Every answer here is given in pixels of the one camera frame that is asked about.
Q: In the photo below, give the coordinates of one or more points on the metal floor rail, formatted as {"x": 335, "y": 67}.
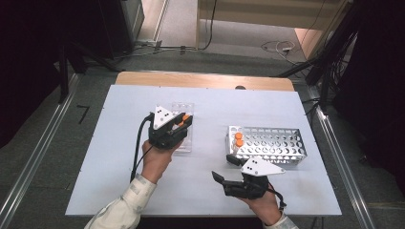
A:
{"x": 37, "y": 149}
{"x": 339, "y": 160}

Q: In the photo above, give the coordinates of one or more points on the perforated metal test tube rack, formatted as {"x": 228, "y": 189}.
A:
{"x": 273, "y": 143}

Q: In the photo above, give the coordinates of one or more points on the dark curtain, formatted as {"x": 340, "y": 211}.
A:
{"x": 28, "y": 63}
{"x": 375, "y": 79}

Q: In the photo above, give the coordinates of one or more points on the person's right hand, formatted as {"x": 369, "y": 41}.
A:
{"x": 266, "y": 208}

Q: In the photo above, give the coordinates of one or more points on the light wooden table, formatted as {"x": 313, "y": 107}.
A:
{"x": 191, "y": 80}

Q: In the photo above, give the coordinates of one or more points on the black metal stand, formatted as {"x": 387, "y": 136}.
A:
{"x": 63, "y": 79}
{"x": 324, "y": 92}

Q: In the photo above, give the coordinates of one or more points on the clear acrylic test tube rack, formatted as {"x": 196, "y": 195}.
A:
{"x": 188, "y": 141}

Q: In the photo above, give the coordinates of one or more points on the orange-capped test tube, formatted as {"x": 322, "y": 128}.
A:
{"x": 186, "y": 117}
{"x": 181, "y": 123}
{"x": 239, "y": 143}
{"x": 238, "y": 135}

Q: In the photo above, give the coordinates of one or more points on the light wooden furniture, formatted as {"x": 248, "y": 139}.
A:
{"x": 254, "y": 12}

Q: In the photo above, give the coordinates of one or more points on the grey cabinet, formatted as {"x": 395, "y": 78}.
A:
{"x": 133, "y": 19}

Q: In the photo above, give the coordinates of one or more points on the person's left hand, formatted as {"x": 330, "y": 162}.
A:
{"x": 156, "y": 162}

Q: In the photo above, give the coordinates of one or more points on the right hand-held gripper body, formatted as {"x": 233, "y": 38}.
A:
{"x": 254, "y": 186}

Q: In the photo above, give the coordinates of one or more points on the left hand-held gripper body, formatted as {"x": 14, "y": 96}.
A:
{"x": 164, "y": 133}

